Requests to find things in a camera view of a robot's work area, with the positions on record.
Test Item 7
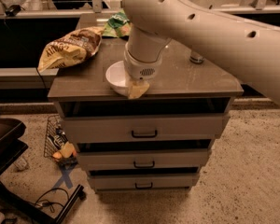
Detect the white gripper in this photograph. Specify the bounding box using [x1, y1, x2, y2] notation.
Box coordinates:
[123, 45, 162, 99]

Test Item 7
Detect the white bowl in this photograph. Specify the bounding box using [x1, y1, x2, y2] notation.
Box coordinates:
[105, 61, 132, 97]

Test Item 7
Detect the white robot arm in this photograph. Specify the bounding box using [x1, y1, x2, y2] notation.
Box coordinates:
[122, 0, 280, 105]

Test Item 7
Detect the green rice chip bag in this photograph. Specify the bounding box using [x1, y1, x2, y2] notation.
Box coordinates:
[103, 10, 131, 37]

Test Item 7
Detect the brown yellow chip bag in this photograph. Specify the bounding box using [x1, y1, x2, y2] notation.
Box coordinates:
[37, 26, 104, 72]

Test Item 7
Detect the grey drawer cabinet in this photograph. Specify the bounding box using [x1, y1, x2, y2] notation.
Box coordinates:
[47, 11, 245, 194]

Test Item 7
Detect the silver blue energy drink can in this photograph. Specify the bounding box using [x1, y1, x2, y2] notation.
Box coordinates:
[189, 51, 204, 64]

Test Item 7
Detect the blue tape cross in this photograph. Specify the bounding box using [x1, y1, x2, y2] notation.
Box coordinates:
[53, 164, 76, 189]

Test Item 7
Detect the black cart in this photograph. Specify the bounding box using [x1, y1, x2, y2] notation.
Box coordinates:
[0, 117, 86, 224]

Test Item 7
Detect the black device on ledge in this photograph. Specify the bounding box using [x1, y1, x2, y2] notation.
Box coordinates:
[5, 5, 21, 17]

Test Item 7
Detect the top drawer with black handle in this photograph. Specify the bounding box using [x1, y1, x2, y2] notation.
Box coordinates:
[62, 114, 230, 144]

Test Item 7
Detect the drawer with black handle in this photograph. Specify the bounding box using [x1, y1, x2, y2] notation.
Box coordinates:
[89, 174, 199, 191]
[62, 114, 230, 144]
[77, 149, 209, 171]

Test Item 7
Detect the middle drawer with black handle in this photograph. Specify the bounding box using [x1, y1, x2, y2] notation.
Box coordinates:
[77, 149, 209, 171]

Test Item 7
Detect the bottom drawer with black handle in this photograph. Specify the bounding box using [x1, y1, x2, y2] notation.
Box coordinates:
[89, 174, 199, 191]

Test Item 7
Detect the wire basket with snacks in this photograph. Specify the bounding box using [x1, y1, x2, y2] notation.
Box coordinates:
[44, 115, 77, 166]

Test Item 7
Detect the black cable on floor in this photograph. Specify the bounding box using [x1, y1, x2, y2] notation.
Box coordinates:
[33, 188, 71, 215]

